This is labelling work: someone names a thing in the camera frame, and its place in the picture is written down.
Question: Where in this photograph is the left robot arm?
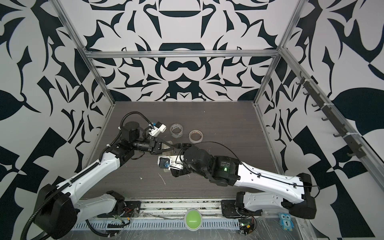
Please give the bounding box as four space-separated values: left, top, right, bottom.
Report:
21 122 185 240

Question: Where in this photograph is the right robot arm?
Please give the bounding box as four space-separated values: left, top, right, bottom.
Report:
158 145 317 220

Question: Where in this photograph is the beige masking tape roll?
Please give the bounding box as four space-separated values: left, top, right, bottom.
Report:
189 130 204 144

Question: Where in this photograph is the clear tape roll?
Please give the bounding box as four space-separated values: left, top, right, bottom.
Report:
170 123 183 139

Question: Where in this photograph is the green push button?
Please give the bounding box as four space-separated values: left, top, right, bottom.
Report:
184 209 203 231

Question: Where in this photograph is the small electronics board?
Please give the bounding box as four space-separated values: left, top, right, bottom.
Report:
239 218 257 236

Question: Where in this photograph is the blue owl number tag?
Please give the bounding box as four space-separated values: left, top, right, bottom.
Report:
279 213 294 232

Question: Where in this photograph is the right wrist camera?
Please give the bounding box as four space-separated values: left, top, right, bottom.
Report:
157 156 184 171

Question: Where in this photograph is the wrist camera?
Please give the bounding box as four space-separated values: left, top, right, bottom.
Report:
149 122 167 137
157 156 184 171

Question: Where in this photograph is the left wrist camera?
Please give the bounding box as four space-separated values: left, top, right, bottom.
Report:
149 122 167 137

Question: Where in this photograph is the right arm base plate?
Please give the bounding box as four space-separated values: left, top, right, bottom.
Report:
221 200 263 219

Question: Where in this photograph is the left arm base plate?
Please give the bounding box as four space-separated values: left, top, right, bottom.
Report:
97 201 142 218

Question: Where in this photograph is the white slotted cable duct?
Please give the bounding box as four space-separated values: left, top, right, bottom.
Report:
90 219 240 231

